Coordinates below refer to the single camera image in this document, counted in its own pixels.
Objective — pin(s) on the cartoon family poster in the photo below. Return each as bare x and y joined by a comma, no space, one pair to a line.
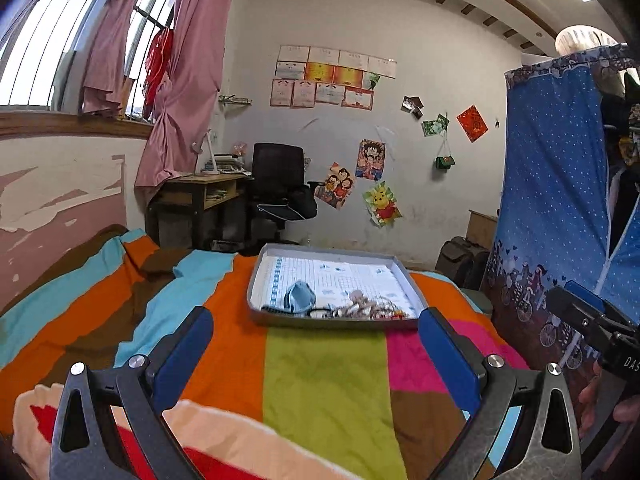
335,186

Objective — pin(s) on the black office chair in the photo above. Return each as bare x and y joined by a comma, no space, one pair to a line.
275,170

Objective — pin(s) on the grey shallow tray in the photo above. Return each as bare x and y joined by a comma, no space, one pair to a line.
325,322

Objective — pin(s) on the red paper envelope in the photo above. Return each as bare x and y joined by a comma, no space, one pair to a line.
472,123

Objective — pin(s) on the small pink curtain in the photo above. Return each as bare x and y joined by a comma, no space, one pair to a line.
107,50

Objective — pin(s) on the colourful striped blanket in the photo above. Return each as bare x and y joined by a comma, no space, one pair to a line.
325,385

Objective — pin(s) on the large pink curtain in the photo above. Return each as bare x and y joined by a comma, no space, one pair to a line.
190,60

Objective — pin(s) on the group of wall certificates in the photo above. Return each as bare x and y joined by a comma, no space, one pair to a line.
300,92

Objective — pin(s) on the blue cloth pouch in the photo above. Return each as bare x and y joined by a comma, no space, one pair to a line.
299,295

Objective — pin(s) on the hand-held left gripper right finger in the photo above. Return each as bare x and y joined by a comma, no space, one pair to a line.
445,360

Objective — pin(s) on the green wall photos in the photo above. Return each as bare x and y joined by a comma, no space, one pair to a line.
435,125

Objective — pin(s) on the wooden desk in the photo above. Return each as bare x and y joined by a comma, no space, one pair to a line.
200,182

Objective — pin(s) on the brown suitcase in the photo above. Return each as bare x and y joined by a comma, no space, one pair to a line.
460,262

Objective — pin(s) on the white woven basket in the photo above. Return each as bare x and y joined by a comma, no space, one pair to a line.
585,40

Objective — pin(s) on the blue dotted wardrobe cover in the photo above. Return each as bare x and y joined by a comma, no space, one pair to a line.
550,160

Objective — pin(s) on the white desk lamp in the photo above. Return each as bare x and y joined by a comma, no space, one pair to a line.
212,162

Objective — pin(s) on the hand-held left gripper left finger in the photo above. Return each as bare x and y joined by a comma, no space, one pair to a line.
185,360

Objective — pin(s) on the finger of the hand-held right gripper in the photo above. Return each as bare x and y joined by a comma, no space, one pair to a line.
575,315
587,296

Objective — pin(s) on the stack of papers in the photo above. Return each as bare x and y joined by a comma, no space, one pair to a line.
230,164

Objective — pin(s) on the dark wall photos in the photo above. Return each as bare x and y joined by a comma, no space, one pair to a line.
412,106

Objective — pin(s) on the pink desk ornament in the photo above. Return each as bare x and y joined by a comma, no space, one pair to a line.
240,149

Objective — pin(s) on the yellow bear poster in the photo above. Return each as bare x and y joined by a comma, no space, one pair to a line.
382,205

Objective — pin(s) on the wooden cabinet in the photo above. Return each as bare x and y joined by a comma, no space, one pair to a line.
482,230

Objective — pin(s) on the green hanging pouch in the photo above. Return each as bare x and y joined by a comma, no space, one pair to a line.
444,162

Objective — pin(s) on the white clothes hanger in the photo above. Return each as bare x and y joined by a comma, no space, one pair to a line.
260,206

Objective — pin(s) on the red hanging cloth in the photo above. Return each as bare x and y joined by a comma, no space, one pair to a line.
157,70

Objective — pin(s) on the dark hanging clothes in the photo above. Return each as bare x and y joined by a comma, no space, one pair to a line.
625,160

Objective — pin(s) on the barred window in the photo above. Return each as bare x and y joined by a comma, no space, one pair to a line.
45,50

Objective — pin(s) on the anime character poster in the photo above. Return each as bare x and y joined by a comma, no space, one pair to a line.
370,160

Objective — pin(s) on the white grid paper sheet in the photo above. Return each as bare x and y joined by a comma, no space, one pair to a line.
340,275

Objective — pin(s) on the person's right hand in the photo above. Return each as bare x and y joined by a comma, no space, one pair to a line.
592,400

